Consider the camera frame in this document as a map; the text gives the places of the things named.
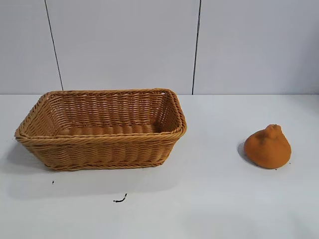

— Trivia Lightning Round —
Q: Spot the orange fruit with knobbed top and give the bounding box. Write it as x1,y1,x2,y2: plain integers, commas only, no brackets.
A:
243,124,293,171

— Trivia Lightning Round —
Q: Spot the tan woven wicker basket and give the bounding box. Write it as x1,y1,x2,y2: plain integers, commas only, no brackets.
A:
14,87,188,172

